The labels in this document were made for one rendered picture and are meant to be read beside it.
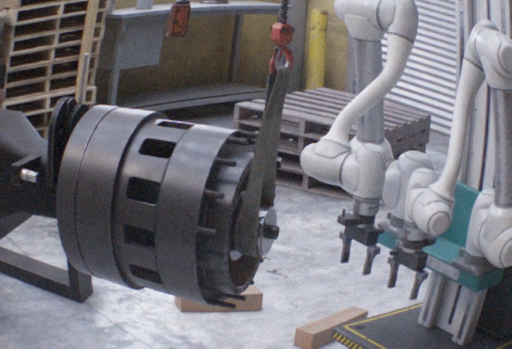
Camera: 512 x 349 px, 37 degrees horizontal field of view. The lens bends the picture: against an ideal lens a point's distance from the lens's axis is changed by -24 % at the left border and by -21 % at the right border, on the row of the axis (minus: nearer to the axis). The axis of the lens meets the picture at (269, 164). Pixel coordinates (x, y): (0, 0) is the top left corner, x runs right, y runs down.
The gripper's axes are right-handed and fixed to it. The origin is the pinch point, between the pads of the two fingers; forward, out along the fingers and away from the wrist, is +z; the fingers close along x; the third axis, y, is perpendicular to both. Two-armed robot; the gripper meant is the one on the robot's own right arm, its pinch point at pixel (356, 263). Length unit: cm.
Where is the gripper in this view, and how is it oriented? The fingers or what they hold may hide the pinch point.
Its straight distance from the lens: 292.7
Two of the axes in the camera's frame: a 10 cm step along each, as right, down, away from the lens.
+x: -5.0, -2.5, 8.3
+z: -0.9, 9.7, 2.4
